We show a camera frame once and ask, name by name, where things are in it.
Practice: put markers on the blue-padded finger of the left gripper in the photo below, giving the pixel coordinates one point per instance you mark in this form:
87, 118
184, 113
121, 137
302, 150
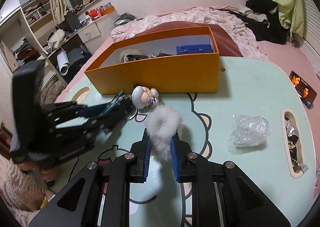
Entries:
97, 110

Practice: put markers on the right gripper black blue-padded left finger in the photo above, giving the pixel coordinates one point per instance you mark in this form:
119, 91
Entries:
99, 195

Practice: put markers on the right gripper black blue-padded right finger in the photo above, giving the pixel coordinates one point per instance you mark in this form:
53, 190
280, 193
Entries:
222, 194

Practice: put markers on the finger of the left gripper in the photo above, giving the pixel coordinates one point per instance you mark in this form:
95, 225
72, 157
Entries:
93, 126

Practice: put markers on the black lace fabric item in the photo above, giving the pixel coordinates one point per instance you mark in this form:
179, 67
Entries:
134, 57

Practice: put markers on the fluffy white tail doll keychain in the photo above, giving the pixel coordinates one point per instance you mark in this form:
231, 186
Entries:
162, 122

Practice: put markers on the blue metal tin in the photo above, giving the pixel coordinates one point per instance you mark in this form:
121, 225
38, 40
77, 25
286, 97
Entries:
194, 49

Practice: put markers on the black pouch red emblem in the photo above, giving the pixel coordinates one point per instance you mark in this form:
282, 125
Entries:
160, 55

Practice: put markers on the white rolled paper tube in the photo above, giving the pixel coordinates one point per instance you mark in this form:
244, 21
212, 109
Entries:
63, 63

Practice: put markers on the crumpled clear plastic wrap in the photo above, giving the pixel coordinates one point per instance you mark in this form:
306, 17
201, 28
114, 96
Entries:
249, 131

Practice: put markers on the brown furry item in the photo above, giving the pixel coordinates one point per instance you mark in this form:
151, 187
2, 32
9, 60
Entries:
128, 51

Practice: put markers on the white desk drawer unit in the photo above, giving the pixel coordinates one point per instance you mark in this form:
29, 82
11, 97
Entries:
96, 33

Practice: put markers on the red item on desk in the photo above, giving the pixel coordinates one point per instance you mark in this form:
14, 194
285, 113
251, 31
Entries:
94, 14

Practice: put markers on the white shelf unit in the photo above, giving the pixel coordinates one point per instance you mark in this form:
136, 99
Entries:
14, 28

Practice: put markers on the small orange box on desk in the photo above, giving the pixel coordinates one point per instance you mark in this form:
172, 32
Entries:
107, 11

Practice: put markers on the orange cardboard storage box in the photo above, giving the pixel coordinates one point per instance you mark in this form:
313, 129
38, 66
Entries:
186, 73

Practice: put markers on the dark red pillow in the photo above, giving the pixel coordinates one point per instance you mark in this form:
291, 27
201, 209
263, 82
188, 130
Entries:
225, 44

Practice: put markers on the pink floral quilt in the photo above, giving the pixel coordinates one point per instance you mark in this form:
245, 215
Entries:
225, 22

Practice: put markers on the black clothes pile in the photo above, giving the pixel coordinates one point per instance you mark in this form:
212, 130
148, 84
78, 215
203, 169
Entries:
261, 17

